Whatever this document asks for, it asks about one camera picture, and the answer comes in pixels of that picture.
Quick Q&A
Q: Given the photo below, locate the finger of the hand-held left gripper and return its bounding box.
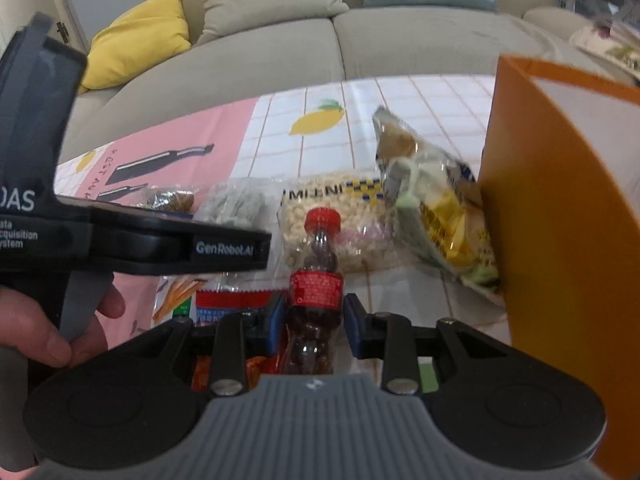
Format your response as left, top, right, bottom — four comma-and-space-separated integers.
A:
55, 195, 274, 277

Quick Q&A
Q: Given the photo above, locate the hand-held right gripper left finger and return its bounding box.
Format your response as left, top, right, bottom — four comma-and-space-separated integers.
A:
116, 292, 288, 396

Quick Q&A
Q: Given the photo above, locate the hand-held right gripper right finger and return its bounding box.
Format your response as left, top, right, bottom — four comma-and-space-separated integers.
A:
345, 292, 512, 395

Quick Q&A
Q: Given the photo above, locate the small cola bottle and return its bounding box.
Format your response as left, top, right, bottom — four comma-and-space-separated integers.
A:
279, 207, 347, 376

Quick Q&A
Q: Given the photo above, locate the red snack packet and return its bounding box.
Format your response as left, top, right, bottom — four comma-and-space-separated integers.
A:
191, 289, 287, 392

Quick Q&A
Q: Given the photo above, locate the orange cardboard box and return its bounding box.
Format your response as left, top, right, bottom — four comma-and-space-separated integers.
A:
477, 55, 640, 480

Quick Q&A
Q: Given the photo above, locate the clear bag of brown snacks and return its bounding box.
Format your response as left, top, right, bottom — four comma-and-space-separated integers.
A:
134, 187, 197, 216

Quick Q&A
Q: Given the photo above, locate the person's left hand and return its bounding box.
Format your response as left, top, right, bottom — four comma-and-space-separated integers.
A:
0, 282, 126, 369

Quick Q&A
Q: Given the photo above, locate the clear bag of grey seeds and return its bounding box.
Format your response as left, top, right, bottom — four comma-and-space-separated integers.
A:
192, 177, 282, 232

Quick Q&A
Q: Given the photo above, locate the packet with orange sticks print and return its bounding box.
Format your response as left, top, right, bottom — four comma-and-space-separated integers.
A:
151, 275, 202, 327

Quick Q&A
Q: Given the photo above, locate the clear bag of peanuts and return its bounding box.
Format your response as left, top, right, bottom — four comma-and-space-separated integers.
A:
276, 172, 402, 275

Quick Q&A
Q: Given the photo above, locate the pink printed paper bag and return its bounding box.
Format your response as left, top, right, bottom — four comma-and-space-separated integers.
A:
52, 97, 259, 351

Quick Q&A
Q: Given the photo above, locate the yellow green snack bag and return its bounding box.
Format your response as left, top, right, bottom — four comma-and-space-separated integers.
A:
372, 105, 505, 297

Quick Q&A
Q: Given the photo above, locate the yellow pillow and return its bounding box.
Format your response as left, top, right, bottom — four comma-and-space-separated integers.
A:
76, 0, 194, 94

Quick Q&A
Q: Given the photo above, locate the beige sofa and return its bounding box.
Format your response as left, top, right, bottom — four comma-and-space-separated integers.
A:
59, 0, 640, 161

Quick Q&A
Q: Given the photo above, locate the pile of books and magazines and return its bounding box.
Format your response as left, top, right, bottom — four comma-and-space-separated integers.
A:
569, 21, 640, 80

